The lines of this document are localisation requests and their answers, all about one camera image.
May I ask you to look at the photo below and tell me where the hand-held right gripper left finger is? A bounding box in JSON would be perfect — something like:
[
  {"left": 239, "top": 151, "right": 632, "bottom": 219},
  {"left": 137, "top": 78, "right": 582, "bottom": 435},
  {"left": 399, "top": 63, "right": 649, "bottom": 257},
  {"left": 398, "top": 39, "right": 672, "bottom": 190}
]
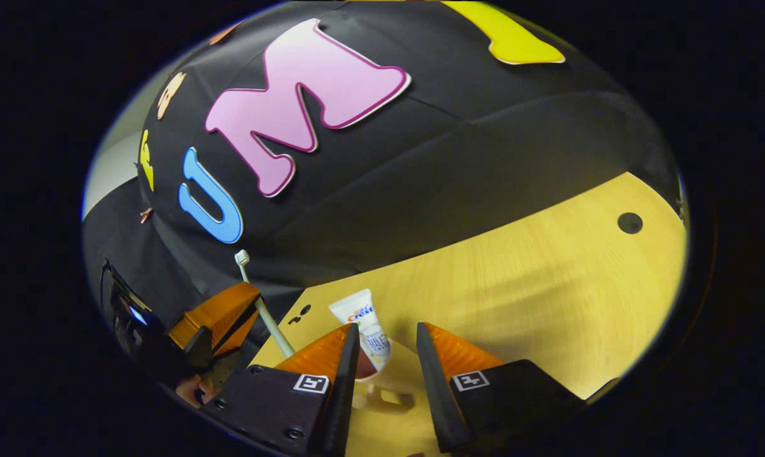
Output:
[{"left": 201, "top": 322, "right": 361, "bottom": 457}]

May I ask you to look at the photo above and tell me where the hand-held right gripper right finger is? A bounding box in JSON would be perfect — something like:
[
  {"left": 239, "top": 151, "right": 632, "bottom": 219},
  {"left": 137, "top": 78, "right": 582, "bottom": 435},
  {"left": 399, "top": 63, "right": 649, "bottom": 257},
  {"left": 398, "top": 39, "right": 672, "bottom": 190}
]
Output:
[{"left": 416, "top": 321, "right": 586, "bottom": 454}]

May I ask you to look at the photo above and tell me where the white toothbrush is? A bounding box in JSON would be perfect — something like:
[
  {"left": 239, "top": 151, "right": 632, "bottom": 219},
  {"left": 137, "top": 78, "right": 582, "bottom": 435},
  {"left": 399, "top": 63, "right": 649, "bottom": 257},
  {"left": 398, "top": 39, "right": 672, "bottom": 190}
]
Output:
[{"left": 234, "top": 249, "right": 296, "bottom": 358}]

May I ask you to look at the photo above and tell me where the beige cup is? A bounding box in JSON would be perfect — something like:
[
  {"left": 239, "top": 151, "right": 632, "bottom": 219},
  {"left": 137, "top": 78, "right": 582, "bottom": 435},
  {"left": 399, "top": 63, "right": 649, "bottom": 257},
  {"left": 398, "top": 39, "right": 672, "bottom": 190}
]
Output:
[{"left": 350, "top": 340, "right": 430, "bottom": 420}]

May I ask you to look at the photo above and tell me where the white toothpaste tube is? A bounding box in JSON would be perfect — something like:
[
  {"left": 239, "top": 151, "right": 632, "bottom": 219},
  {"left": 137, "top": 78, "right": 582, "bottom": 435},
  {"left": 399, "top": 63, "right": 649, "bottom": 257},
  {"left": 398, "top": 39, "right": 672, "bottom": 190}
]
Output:
[{"left": 329, "top": 289, "right": 392, "bottom": 372}]

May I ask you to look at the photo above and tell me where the black backdrop cloth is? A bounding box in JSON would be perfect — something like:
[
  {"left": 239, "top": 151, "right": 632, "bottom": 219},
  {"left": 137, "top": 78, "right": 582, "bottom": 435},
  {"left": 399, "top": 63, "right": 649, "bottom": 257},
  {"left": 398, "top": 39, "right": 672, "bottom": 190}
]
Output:
[{"left": 81, "top": 0, "right": 681, "bottom": 381}]

